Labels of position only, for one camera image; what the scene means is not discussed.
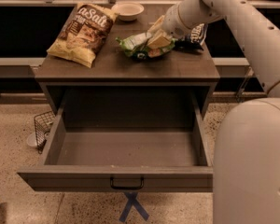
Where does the green rice chip bag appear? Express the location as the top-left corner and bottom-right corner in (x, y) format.
(116, 32), (175, 60)

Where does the white ceramic bowl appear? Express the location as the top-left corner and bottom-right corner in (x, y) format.
(111, 2), (144, 21)

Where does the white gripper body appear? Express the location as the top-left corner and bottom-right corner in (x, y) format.
(161, 5), (190, 38)

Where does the grey cabinet counter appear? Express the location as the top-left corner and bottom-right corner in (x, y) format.
(33, 4), (221, 119)

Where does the black wire basket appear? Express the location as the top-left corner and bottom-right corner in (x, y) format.
(34, 111), (55, 153)

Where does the grey open top drawer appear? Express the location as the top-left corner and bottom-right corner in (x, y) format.
(18, 87), (213, 192)

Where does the dark blue chip bag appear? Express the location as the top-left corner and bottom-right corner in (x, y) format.
(175, 23), (208, 50)

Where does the brown sea salt chip bag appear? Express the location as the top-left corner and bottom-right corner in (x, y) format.
(47, 4), (118, 68)

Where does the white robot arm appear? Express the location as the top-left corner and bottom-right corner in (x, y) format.
(162, 0), (280, 224)

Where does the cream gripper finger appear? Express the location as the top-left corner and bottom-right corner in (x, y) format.
(147, 31), (172, 49)
(147, 15), (164, 34)

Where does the black drawer handle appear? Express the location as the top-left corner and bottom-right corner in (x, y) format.
(110, 177), (144, 190)

